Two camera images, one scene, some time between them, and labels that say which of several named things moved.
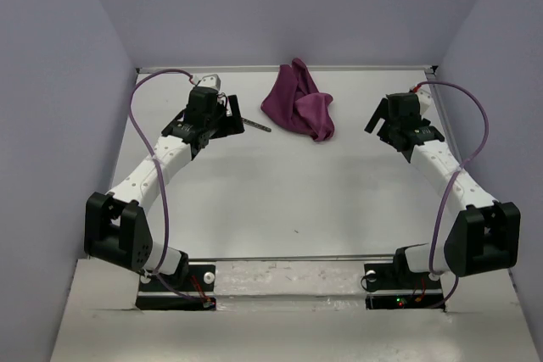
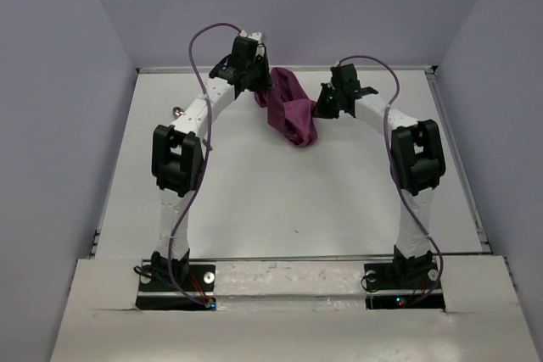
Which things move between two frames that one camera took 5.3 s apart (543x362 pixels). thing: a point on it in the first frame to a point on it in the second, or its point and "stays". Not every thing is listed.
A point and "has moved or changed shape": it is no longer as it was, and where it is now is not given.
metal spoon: [256, 125] to [177, 112]
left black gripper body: [213, 124] to [259, 80]
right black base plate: [388, 288] stays
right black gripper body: [388, 130] to [328, 105]
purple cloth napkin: [295, 100] has moved or changed shape
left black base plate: [197, 294] stays
